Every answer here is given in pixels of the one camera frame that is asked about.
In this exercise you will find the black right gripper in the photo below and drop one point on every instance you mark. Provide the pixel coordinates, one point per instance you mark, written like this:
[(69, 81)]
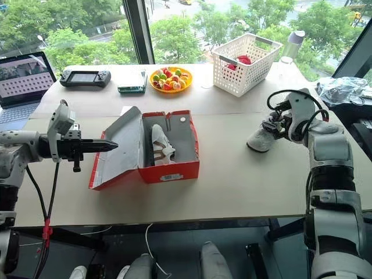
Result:
[(282, 125)]

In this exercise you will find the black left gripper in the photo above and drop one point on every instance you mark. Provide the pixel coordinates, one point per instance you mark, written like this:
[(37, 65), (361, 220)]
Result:
[(71, 148)]

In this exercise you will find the red cardboard shoebox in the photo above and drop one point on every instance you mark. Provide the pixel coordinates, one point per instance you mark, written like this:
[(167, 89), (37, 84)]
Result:
[(171, 171)]

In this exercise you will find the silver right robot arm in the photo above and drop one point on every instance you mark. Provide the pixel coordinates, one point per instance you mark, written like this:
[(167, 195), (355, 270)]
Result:
[(331, 180)]

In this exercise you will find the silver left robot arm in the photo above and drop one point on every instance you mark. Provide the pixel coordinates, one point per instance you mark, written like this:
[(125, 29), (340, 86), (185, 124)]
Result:
[(17, 151)]

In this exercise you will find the open laptop computer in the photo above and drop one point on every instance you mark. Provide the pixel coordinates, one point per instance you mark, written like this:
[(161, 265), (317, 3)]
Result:
[(21, 81)]

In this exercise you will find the white plastic basket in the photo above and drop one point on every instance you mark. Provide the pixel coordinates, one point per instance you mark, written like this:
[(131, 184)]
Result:
[(241, 78)]

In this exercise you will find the clear glass cup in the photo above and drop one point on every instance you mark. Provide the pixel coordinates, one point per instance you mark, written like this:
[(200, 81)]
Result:
[(285, 68)]

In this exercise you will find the white sneaker with brown trim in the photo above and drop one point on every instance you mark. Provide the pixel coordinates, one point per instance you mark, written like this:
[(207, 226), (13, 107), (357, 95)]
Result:
[(162, 146)]

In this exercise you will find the red item in basket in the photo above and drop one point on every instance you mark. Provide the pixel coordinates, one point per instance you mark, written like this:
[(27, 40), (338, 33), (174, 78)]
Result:
[(242, 60)]

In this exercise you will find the green flat box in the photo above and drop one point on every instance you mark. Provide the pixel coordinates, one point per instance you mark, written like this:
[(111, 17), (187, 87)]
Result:
[(132, 87)]

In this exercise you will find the black handheld game console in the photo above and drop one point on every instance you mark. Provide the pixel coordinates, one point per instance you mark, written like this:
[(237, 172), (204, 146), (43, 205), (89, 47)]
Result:
[(85, 78)]

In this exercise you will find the clear plastic bag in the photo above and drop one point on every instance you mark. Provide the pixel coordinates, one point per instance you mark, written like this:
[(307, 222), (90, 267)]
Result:
[(343, 90)]

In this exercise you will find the clear bottle with lavender lid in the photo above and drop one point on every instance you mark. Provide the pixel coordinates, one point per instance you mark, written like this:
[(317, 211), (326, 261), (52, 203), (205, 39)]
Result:
[(294, 43)]

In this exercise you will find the black side table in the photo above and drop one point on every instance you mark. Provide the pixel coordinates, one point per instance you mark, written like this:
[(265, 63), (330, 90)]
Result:
[(360, 128)]

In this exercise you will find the green toy fruit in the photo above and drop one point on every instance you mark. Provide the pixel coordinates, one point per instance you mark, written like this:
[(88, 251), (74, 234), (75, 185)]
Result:
[(156, 78)]

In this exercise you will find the yellow plate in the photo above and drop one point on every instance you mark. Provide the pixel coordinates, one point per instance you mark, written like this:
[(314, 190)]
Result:
[(186, 85)]

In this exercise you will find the orange toy peach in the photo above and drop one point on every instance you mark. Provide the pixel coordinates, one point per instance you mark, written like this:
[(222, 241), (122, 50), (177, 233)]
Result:
[(174, 84)]

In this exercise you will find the red toy fruit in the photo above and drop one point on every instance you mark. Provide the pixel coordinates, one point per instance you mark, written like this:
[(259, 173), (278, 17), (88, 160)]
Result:
[(167, 72)]

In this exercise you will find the dark window pillar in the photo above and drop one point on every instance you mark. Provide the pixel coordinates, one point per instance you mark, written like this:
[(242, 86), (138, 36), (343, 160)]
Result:
[(139, 32)]

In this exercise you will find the grey rounded shape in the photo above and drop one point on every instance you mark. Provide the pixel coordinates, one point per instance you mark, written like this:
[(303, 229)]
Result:
[(213, 261), (139, 267)]

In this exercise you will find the white shoe on floor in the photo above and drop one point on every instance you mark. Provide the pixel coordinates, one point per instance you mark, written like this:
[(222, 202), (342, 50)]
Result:
[(78, 273)]

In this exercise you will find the black table leg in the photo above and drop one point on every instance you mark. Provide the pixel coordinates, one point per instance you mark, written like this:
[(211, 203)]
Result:
[(255, 261)]

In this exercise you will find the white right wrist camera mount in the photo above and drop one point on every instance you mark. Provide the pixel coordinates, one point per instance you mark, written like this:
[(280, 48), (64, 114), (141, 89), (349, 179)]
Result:
[(300, 107)]

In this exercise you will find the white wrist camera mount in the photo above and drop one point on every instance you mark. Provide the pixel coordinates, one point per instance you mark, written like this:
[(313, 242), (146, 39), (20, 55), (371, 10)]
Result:
[(59, 123), (300, 107)]

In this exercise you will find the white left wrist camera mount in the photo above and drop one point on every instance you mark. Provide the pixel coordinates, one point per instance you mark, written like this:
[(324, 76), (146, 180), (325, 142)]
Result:
[(59, 123)]

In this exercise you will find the dark slanted window frame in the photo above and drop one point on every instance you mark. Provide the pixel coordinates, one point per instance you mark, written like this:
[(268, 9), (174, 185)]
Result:
[(353, 56)]

